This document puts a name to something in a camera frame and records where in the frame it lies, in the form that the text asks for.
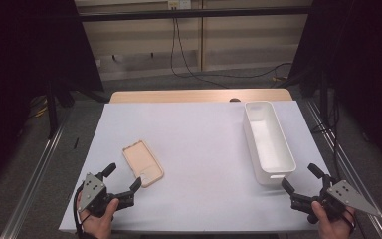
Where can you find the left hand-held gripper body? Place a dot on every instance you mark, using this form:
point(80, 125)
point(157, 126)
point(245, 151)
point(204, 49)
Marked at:
point(91, 194)

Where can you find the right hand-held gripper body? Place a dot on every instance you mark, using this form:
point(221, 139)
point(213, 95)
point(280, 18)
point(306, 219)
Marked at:
point(340, 195)

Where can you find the beige phone case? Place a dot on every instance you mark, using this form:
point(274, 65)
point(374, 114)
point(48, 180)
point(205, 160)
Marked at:
point(143, 164)

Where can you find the person's left hand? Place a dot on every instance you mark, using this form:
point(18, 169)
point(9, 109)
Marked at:
point(101, 222)

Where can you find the person's right hand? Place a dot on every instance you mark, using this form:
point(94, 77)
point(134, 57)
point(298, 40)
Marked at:
point(331, 229)

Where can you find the white plastic storage bin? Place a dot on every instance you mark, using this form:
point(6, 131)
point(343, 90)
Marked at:
point(268, 146)

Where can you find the white table sheet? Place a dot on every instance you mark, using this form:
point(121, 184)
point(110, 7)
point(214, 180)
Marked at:
point(205, 159)

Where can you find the black stand leg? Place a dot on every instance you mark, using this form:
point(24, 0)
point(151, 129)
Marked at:
point(52, 113)

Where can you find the wooden table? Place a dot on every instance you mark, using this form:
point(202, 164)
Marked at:
point(179, 95)

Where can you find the black curtain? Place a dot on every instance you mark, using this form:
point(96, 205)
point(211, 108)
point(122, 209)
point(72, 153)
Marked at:
point(368, 66)
point(20, 66)

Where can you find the black horizontal bar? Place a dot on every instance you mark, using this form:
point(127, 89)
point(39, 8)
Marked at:
point(185, 14)

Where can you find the metal floor rail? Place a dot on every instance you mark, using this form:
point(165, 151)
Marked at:
point(30, 189)
point(348, 166)

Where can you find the white wall socket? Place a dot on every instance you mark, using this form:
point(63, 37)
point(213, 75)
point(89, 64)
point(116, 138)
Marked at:
point(179, 4)

